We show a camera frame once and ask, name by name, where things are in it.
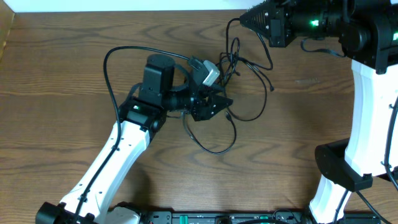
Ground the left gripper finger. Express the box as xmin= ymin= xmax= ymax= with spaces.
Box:
xmin=208 ymin=95 xmax=233 ymax=119
xmin=204 ymin=83 xmax=224 ymax=93

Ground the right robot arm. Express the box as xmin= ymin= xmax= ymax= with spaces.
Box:
xmin=239 ymin=0 xmax=397 ymax=223

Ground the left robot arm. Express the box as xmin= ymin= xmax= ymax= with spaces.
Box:
xmin=35 ymin=54 xmax=233 ymax=224

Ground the cardboard panel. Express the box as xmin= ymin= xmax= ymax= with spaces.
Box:
xmin=0 ymin=0 xmax=15 ymax=58

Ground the left camera cable black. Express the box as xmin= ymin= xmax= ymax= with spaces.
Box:
xmin=70 ymin=45 xmax=206 ymax=224

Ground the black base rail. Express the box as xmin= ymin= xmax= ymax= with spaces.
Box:
xmin=107 ymin=202 xmax=382 ymax=224

